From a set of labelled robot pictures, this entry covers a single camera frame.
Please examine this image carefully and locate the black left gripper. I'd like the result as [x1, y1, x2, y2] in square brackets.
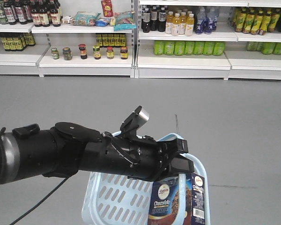
[100, 133, 194, 181]

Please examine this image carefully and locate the Danisa Chocofello cookie box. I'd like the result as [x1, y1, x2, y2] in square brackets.
[148, 173, 206, 225]

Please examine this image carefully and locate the light blue plastic basket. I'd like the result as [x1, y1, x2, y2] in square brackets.
[80, 130, 211, 225]

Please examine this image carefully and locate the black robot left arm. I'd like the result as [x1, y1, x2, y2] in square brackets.
[0, 122, 194, 185]

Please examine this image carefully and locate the white supermarket shelf unit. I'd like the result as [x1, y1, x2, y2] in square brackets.
[0, 0, 281, 80]

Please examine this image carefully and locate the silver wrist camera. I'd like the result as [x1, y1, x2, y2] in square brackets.
[120, 105, 149, 139]

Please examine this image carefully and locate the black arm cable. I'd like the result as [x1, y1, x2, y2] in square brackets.
[4, 175, 71, 225]

